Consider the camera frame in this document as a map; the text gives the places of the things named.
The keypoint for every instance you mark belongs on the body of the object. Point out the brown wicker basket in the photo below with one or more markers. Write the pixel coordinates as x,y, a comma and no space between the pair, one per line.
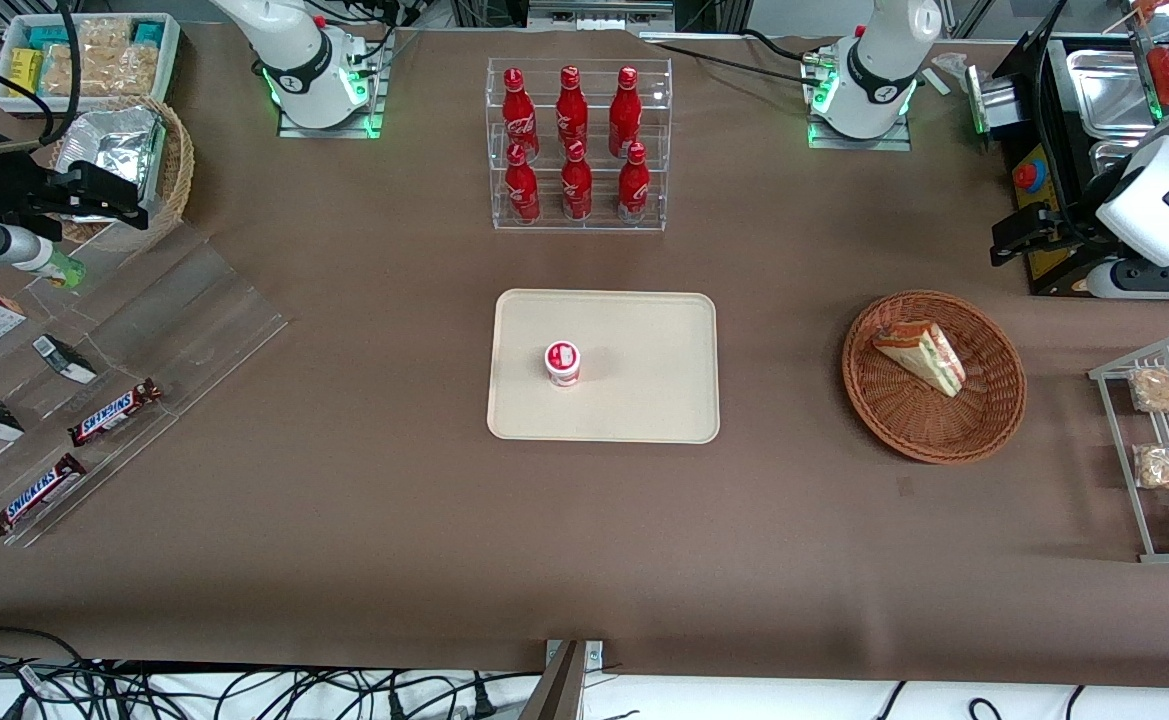
904,425

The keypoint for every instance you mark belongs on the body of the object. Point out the beige plastic tray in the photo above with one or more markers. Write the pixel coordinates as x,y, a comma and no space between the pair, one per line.
644,385

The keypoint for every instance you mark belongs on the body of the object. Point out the aluminium frame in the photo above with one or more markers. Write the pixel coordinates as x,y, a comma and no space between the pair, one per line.
594,10

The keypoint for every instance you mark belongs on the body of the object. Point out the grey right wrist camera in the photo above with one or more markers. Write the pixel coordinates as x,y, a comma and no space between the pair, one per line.
4,246

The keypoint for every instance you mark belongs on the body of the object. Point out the large steel pan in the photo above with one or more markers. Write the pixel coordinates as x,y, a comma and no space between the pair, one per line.
1109,95

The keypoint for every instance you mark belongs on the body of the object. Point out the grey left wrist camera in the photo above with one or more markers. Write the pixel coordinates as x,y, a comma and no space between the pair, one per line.
1144,281

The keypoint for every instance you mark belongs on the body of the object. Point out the clear acrylic bottle rack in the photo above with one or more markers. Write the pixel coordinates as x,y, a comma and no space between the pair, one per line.
599,216

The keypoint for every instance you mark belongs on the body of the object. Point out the silver metal bracket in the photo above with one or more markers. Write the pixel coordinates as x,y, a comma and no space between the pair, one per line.
594,655

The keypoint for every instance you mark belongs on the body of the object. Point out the yellow emergency stop box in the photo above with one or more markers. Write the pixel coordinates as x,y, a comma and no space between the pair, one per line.
1044,200

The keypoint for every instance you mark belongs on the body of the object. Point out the brown Snickers bar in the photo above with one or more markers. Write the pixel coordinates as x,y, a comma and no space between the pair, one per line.
114,412
36,497

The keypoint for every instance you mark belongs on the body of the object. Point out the small steel pan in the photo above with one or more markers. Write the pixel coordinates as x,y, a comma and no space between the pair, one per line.
1109,158

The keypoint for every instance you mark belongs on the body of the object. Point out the triangle sandwich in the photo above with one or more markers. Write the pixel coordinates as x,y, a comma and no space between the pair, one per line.
929,356

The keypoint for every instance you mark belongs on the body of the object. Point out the light tan wicker basket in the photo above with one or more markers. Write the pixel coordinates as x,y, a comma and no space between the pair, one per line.
178,170

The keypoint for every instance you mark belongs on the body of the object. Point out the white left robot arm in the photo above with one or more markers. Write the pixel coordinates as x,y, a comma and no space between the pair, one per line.
879,60

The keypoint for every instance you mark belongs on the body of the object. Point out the clear acrylic stepped display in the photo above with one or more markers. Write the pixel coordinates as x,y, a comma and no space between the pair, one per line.
194,300

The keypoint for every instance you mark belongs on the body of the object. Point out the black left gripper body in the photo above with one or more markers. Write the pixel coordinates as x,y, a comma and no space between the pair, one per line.
1072,229

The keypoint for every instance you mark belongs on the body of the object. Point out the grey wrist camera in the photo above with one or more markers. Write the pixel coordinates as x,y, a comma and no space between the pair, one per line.
4,246
1144,281

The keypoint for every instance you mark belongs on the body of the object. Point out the silver foil bag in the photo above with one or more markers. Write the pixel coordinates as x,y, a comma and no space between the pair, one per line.
114,140

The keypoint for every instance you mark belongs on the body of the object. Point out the brown table cloth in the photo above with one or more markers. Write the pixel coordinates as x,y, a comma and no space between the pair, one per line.
344,560

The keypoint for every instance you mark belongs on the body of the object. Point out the clear nut snack bag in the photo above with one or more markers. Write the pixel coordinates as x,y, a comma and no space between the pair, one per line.
104,33
104,72

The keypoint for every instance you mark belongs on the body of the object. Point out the dark camera mount pole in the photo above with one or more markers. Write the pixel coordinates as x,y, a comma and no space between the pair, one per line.
556,695

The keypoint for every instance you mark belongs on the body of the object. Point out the red white yogurt bottle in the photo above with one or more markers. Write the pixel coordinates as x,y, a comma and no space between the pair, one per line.
563,362

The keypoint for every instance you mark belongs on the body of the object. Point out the small silver metal device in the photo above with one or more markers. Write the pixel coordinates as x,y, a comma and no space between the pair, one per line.
992,105

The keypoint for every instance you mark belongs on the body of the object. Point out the crumpled clear plastic wrapper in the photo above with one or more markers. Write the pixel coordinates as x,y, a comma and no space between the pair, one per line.
952,66

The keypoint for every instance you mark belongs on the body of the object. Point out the orange food skewer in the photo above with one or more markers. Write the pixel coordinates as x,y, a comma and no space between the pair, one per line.
1147,10

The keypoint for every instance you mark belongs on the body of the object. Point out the yellow snack packet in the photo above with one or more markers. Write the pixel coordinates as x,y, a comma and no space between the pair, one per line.
26,72

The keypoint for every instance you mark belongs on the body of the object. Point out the teal snack packet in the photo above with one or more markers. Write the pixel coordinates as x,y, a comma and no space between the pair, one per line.
47,37
148,32

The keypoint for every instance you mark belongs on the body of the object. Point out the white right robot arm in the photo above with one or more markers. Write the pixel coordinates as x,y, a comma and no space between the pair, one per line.
294,60

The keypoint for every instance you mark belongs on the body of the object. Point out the red cola bottle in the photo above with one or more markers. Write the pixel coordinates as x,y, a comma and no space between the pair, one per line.
518,105
571,105
633,186
625,105
522,190
576,186

